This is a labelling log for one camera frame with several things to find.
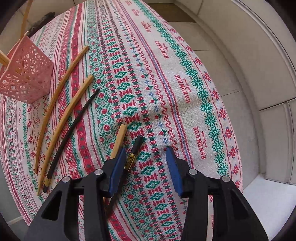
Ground black chopstick gold band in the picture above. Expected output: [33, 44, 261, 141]
[105, 135, 144, 218]

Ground wooden chopstick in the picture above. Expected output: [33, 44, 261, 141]
[110, 124, 127, 159]
[0, 50, 10, 67]
[34, 45, 90, 174]
[36, 74, 95, 196]
[20, 0, 33, 40]

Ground white lower kitchen cabinets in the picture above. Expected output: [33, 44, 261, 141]
[176, 1, 295, 185]

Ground long black chopstick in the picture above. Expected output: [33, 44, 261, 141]
[42, 88, 100, 193]

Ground pink perforated utensil basket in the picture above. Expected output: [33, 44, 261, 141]
[1, 36, 54, 104]

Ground patterned handmade tablecloth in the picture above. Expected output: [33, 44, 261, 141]
[1, 1, 243, 240]

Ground dark trash bin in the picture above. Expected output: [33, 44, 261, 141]
[27, 12, 55, 38]

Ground brown floor mat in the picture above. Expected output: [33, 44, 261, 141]
[148, 3, 196, 23]

